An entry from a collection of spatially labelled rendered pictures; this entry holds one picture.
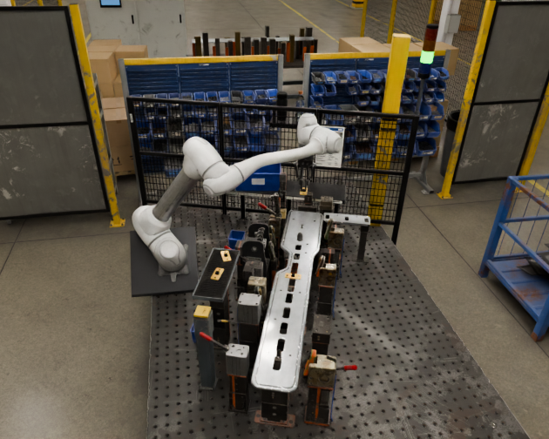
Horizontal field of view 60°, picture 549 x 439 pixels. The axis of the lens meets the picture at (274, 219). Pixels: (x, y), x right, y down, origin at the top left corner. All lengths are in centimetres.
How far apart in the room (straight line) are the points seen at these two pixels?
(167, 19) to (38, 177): 498
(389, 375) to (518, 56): 368
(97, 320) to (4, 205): 167
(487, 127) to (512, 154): 52
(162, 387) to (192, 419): 23
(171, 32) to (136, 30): 59
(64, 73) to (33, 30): 37
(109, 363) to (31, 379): 48
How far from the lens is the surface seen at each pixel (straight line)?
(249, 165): 236
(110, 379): 346
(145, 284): 289
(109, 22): 916
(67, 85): 442
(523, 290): 420
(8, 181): 490
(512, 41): 526
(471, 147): 548
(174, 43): 916
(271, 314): 227
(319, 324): 219
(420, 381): 251
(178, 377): 246
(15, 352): 386
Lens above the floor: 256
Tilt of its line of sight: 32 degrees down
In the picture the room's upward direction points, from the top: 1 degrees clockwise
